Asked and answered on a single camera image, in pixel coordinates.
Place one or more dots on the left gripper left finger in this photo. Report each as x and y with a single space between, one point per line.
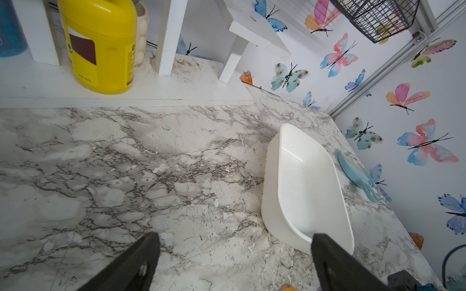
133 270

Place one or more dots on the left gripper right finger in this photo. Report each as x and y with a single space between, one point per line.
337 270

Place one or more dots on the white storage box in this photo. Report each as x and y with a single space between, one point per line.
302 195

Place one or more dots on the teal brush dish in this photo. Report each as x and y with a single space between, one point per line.
358 175

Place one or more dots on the yellow bottle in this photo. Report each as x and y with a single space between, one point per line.
100 42

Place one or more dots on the white stool middle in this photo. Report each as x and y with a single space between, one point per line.
170 29

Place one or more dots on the white stool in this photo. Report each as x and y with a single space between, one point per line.
36 21
170 29
250 22

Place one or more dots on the blue cup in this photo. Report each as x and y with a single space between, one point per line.
12 38

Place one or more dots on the white stool right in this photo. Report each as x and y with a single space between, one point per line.
250 22

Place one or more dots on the white stool left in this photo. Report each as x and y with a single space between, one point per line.
36 21

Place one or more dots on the black wire wall basket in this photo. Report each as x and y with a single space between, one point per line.
379 19

